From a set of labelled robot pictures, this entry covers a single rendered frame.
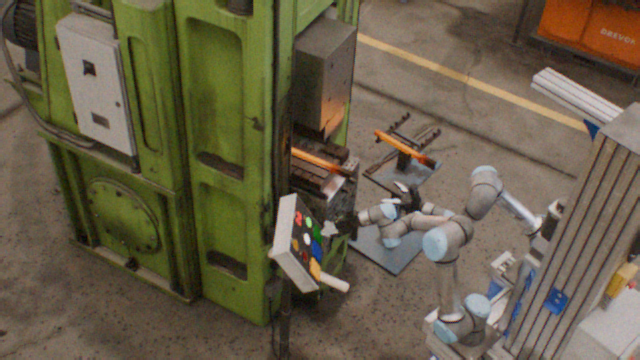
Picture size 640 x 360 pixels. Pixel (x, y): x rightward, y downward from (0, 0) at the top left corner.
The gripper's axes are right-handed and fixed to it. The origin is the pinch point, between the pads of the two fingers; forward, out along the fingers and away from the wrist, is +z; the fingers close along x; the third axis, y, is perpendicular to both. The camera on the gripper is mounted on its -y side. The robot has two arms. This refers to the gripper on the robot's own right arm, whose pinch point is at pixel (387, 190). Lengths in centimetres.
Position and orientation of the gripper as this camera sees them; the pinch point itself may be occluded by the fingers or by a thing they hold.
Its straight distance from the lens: 345.4
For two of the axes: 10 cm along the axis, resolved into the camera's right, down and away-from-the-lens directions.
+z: -8.8, -3.7, 3.1
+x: 4.8, -5.9, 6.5
